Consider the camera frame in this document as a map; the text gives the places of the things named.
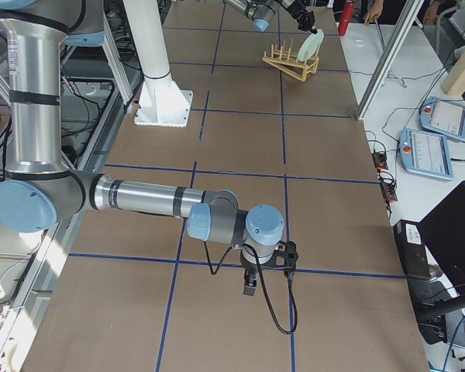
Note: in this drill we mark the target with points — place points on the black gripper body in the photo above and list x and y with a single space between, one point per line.
304 17
250 268

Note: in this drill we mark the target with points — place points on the light green round plate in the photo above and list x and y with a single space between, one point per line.
310 46

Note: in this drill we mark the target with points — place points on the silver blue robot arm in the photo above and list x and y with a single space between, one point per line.
39 190
262 12

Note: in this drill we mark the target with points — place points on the red cylinder tube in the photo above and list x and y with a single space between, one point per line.
345 17

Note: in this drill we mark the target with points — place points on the wooden dish rack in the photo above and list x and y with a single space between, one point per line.
284 58

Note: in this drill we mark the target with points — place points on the blue teach pendant far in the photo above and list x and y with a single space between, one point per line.
444 117

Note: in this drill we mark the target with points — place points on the blue teach pendant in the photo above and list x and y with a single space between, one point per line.
425 153
444 117

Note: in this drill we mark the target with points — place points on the orange black connector strip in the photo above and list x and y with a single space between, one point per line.
387 181

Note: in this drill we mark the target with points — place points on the black computer box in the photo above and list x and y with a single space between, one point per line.
412 252

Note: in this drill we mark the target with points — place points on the blue teach pendant near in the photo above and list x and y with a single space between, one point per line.
425 153

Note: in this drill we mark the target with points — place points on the black monitor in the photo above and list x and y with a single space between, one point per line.
443 232

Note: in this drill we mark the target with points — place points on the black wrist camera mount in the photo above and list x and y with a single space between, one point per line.
284 257

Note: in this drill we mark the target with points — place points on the aluminium frame post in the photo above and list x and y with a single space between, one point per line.
401 29

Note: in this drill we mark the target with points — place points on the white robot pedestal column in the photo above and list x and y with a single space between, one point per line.
161 102

